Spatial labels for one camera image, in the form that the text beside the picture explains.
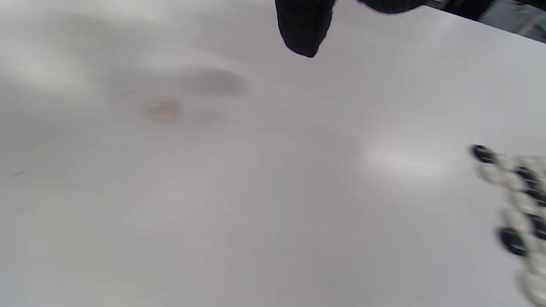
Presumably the pile of mixed go stones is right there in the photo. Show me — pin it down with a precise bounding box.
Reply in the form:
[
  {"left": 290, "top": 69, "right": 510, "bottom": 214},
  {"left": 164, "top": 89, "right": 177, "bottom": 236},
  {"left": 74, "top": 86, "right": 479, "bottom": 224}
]
[{"left": 468, "top": 144, "right": 546, "bottom": 305}]

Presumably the person's left hand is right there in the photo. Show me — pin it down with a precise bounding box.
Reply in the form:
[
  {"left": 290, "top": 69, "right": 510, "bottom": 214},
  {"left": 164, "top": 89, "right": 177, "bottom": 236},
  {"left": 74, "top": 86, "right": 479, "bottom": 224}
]
[{"left": 275, "top": 0, "right": 427, "bottom": 58}]

